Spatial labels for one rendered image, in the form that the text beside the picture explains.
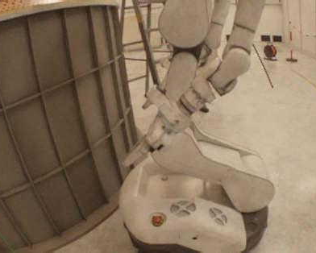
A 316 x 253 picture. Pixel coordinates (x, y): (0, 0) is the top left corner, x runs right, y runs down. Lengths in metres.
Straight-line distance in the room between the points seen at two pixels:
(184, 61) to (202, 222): 0.54
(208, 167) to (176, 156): 0.12
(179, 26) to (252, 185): 0.63
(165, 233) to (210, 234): 0.16
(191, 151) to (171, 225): 0.27
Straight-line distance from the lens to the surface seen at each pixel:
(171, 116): 0.62
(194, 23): 0.73
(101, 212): 1.46
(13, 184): 1.21
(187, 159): 0.86
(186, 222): 0.86
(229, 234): 0.94
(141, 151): 0.67
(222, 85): 0.61
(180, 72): 0.80
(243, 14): 0.60
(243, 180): 0.94
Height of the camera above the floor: 0.98
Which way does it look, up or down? 24 degrees down
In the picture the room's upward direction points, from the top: 8 degrees counter-clockwise
